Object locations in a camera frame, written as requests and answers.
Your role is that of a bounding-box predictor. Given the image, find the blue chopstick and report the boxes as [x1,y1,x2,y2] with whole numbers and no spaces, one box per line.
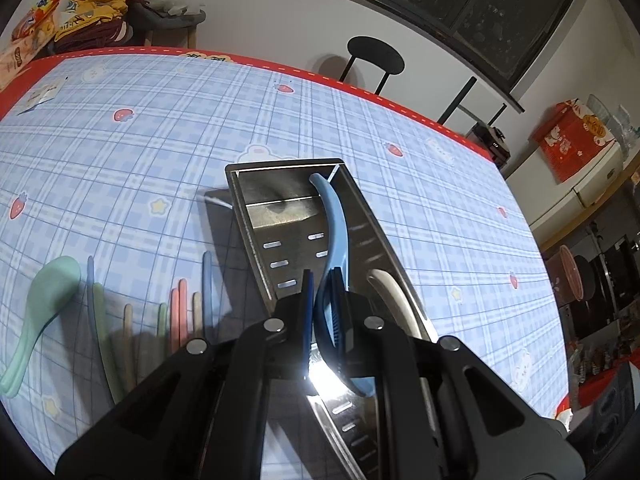
[201,251,213,338]

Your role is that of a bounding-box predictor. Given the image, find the white paper card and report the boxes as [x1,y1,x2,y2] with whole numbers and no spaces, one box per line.
[17,77,66,116]

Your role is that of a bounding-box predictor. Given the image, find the black appliance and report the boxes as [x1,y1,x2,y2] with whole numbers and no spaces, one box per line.
[467,122,511,166]

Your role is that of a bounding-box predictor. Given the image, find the grey stool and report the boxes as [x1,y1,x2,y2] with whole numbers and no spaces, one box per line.
[127,7,207,48]

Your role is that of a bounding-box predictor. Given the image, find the clear plastic bag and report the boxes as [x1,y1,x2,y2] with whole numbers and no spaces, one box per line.
[147,0,206,18]

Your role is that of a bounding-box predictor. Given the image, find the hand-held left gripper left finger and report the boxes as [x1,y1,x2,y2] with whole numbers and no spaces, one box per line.
[55,270,316,480]

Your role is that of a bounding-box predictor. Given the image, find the black metal frame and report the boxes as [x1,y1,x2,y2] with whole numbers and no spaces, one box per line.
[440,76,508,126]

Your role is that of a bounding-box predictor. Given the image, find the pile of clothes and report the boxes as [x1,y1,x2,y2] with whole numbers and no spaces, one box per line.
[52,0,156,53]

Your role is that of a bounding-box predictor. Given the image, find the green plastic spoon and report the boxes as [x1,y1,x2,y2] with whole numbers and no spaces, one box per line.
[0,256,82,400]

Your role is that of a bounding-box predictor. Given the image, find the pink bucket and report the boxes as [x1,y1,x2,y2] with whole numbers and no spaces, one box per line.
[545,245,591,306]

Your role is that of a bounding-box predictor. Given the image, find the stainless steel utensil tray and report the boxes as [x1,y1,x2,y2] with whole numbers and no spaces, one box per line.
[225,158,441,480]

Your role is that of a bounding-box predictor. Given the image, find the orange snack bag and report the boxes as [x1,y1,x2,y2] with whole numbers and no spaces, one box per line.
[10,0,68,41]

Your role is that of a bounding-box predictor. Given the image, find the red gift box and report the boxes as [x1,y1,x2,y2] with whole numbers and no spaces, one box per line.
[532,100,623,183]

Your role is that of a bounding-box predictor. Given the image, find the beige carton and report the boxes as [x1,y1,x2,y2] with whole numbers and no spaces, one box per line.
[0,35,41,93]

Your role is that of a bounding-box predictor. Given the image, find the clear plastic containers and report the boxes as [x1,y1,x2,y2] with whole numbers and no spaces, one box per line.
[585,94,640,151]

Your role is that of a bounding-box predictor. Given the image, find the blue plaid tablecloth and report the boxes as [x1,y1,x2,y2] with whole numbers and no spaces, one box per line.
[0,45,573,466]

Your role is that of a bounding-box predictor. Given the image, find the dark shelf unit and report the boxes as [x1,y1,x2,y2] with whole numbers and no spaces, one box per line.
[540,220,640,376]

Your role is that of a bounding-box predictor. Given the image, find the blue plastic spoon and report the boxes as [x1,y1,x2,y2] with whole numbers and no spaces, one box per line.
[309,173,376,396]

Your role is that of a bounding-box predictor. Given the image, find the beige plastic spoon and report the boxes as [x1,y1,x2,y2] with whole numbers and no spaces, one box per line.
[367,269,423,338]

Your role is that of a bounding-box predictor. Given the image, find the black round stool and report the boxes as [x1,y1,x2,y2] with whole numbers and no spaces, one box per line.
[339,36,405,96]

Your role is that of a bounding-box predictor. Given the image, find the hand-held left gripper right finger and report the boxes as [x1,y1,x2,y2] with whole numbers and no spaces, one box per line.
[327,269,586,480]

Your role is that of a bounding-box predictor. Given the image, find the white cabinet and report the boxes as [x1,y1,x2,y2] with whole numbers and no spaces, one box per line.
[502,140,640,246]

